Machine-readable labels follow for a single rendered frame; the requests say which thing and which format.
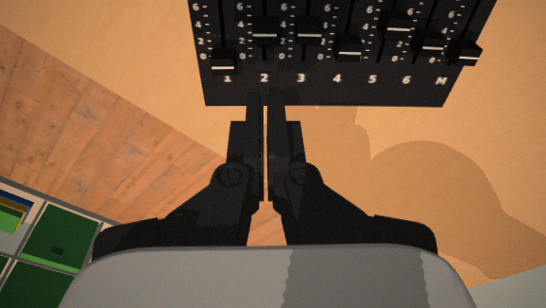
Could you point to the black lighting desk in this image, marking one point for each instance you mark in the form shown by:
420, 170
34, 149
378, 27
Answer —
312, 69

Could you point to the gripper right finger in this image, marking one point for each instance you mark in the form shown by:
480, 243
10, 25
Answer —
313, 213

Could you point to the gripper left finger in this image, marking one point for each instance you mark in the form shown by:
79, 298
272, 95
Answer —
217, 216

